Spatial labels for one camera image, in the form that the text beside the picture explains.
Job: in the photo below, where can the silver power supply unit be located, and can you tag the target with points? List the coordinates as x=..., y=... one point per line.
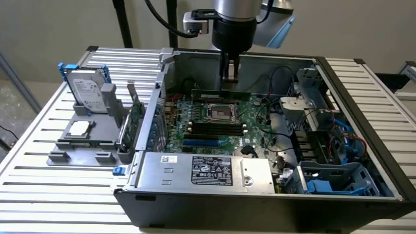
x=181, y=174

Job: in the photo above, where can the hard disk in blue carrier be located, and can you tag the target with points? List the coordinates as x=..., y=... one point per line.
x=86, y=92

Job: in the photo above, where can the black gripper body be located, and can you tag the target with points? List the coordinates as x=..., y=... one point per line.
x=232, y=34

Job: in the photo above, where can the green RAM stick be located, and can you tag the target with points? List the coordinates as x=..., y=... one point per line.
x=240, y=95

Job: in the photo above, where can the black pole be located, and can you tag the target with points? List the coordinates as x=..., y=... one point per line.
x=172, y=36
x=124, y=24

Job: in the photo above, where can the green graphics card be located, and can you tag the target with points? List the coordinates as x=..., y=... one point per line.
x=134, y=114

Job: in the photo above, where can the blue plastic clip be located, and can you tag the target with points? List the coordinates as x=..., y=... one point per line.
x=118, y=170

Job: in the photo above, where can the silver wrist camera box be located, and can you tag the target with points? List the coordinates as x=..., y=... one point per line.
x=194, y=23

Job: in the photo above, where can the green motherboard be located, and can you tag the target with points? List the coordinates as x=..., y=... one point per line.
x=256, y=114

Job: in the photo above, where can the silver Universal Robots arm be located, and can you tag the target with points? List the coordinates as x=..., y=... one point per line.
x=234, y=8

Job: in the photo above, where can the grey plastic disk bay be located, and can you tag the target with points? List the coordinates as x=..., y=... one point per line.
x=353, y=175

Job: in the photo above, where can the silver CPU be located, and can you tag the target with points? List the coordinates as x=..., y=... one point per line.
x=78, y=127

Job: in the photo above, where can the grey parts rack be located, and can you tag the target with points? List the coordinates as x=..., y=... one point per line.
x=86, y=148

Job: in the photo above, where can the black expansion slot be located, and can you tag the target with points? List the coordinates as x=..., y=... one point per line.
x=190, y=149

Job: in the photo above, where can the blue expansion slot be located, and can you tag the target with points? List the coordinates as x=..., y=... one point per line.
x=200, y=143

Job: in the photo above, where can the black open PC case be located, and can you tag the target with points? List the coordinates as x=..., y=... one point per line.
x=226, y=209

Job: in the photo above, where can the black RAM slot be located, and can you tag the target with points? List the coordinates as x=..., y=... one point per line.
x=214, y=129
x=216, y=122
x=216, y=126
x=214, y=133

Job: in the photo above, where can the CPU socket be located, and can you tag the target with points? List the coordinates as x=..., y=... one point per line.
x=221, y=112

